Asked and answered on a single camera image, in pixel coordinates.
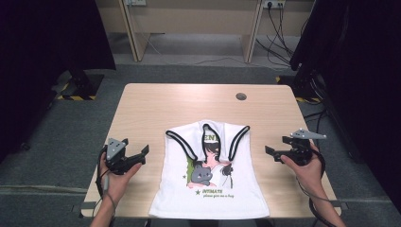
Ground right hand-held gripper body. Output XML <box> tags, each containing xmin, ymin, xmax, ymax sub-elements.
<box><xmin>278</xmin><ymin>128</ymin><xmax>327</xmax><ymax>167</ymax></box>

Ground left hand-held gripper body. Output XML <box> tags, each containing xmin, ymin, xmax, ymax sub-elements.
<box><xmin>104</xmin><ymin>137</ymin><xmax>148</xmax><ymax>176</ymax></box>

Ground white printed sleeveless shirt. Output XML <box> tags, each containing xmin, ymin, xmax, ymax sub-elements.
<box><xmin>148</xmin><ymin>118</ymin><xmax>270</xmax><ymax>220</ymax></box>

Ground person's right hand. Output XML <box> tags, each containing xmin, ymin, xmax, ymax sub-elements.
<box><xmin>280</xmin><ymin>143</ymin><xmax>323</xmax><ymax>197</ymax></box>

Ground person's left hand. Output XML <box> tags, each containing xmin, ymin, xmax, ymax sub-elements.
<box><xmin>99</xmin><ymin>154</ymin><xmax>143</xmax><ymax>206</ymax></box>

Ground black stand base striped tape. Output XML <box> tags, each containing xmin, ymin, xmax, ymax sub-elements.
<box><xmin>275</xmin><ymin>69</ymin><xmax>326</xmax><ymax>106</ymax></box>
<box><xmin>56</xmin><ymin>69</ymin><xmax>105</xmax><ymax>101</ymax></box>

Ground grey tape strip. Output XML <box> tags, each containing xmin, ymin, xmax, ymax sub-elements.
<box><xmin>330</xmin><ymin>200</ymin><xmax>350</xmax><ymax>211</ymax></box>
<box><xmin>71</xmin><ymin>201</ymin><xmax>97</xmax><ymax>215</ymax></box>

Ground black curtain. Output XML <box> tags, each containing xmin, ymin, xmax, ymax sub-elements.
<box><xmin>0</xmin><ymin>0</ymin><xmax>116</xmax><ymax>163</ymax></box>
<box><xmin>289</xmin><ymin>0</ymin><xmax>401</xmax><ymax>216</ymax></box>

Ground white socket with black plugs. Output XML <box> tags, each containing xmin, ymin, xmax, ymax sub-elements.
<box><xmin>262</xmin><ymin>0</ymin><xmax>287</xmax><ymax>9</ymax></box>

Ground black floor cables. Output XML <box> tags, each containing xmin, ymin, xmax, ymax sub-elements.
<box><xmin>303</xmin><ymin>108</ymin><xmax>329</xmax><ymax>156</ymax></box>

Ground right hand-held gripper cable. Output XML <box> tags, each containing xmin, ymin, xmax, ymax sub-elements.
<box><xmin>295</xmin><ymin>147</ymin><xmax>339</xmax><ymax>227</ymax></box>

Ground thin grey floor cable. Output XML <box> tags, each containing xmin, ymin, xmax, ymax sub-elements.
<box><xmin>128</xmin><ymin>5</ymin><xmax>287</xmax><ymax>70</ymax></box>

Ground bundle of black power cables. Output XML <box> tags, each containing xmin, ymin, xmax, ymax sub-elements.
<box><xmin>254</xmin><ymin>3</ymin><xmax>305</xmax><ymax>68</ymax></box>

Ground light wooden desk frame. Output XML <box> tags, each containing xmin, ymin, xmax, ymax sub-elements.
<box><xmin>94</xmin><ymin>0</ymin><xmax>316</xmax><ymax>63</ymax></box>

